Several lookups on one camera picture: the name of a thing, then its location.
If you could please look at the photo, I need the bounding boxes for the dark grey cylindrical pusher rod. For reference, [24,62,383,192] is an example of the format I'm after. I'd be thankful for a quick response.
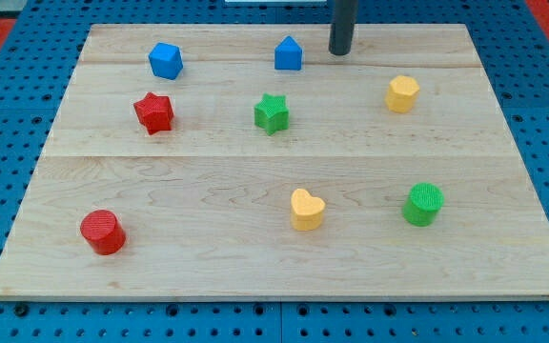
[328,0,358,56]

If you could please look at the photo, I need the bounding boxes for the blue triangle block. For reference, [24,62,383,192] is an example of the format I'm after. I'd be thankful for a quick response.
[274,36,303,71]

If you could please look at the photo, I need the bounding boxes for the blue cube block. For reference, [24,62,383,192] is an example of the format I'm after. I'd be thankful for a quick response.
[149,42,183,80]

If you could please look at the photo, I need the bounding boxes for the yellow hexagon block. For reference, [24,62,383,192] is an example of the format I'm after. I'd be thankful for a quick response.
[385,75,420,113]

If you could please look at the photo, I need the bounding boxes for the green star block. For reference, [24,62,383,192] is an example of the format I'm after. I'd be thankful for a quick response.
[254,93,289,135]

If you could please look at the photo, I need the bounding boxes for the yellow heart block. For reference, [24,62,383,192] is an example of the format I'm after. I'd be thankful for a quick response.
[291,189,326,232]

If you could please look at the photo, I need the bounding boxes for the green cylinder block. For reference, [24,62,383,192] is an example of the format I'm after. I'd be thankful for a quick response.
[402,182,445,227]

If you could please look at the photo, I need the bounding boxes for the red star block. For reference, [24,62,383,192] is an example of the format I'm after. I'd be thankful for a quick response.
[133,92,174,135]

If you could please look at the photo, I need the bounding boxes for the light wooden board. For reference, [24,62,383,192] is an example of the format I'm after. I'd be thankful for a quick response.
[0,24,549,302]

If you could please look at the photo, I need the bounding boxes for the red cylinder block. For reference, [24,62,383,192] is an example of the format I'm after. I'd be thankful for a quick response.
[80,210,126,255]

